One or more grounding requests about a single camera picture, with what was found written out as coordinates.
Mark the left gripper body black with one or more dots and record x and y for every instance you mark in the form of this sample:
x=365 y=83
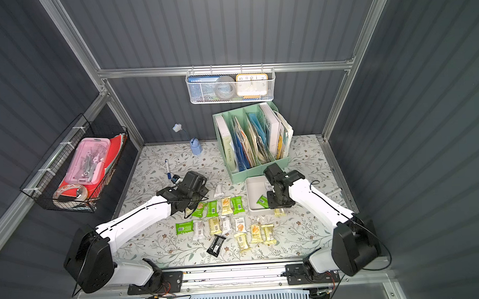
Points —
x=189 y=204

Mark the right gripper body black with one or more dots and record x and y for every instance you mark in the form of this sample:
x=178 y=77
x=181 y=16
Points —
x=276 y=201

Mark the yellow packet bottom row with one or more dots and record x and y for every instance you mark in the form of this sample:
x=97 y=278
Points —
x=241 y=239
x=268 y=230
x=279 y=212

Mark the green cookie packet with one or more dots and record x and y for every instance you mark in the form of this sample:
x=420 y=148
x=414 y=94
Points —
x=238 y=205
x=212 y=209
x=199 y=211

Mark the white cookie storage box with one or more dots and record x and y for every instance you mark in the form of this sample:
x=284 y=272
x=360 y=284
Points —
x=255 y=188

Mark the green packet second row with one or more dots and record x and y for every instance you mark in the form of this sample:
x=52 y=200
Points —
x=185 y=227

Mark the yellow packet second row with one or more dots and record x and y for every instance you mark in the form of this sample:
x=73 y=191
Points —
x=214 y=226

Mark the white brown packet second row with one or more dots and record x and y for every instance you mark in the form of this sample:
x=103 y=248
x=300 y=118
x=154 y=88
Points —
x=199 y=230

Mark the yellow cookie packet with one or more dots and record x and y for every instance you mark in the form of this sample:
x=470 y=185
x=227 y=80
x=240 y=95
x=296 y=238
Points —
x=226 y=206

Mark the white cookie packet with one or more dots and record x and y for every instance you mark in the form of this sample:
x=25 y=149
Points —
x=240 y=225

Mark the black cookie packet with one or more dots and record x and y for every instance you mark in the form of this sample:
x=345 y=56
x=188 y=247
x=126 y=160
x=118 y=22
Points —
x=216 y=245

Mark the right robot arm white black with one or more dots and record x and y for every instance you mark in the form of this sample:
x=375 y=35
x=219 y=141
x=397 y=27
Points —
x=354 y=242

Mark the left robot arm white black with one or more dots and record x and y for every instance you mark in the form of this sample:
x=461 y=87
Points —
x=91 y=259

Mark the green file organizer box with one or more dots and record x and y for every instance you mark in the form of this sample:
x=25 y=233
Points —
x=246 y=125

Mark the pink plastic tool box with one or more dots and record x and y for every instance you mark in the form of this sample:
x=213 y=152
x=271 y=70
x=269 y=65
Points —
x=88 y=161

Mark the blue box in basket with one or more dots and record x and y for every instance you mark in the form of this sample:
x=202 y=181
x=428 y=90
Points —
x=202 y=88

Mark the blue white marker pen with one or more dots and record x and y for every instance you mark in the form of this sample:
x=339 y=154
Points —
x=168 y=172

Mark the white book right slot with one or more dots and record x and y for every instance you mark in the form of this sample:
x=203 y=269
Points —
x=272 y=129

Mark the white book slot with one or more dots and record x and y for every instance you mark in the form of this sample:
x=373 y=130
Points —
x=227 y=143
x=272 y=129

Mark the white book left slot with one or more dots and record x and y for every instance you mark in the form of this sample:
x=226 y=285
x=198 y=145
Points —
x=227 y=143

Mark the red cloth bag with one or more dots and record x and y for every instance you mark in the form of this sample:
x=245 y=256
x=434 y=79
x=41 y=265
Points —
x=116 y=146

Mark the clear tape roll in basket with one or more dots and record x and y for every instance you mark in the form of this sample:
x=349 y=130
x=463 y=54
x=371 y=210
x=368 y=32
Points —
x=74 y=192

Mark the grey tape roll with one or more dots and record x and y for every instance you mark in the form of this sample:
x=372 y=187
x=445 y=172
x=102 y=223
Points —
x=225 y=88

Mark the yellow white alarm clock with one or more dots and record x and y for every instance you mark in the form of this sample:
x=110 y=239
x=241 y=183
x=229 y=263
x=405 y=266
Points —
x=252 y=85

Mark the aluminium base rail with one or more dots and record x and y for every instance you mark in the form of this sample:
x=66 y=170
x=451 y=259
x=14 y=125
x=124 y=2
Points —
x=285 y=279

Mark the white wire wall basket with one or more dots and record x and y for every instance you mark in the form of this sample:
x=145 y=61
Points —
x=237 y=99

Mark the black wire side basket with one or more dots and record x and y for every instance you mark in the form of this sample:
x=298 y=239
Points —
x=46 y=178

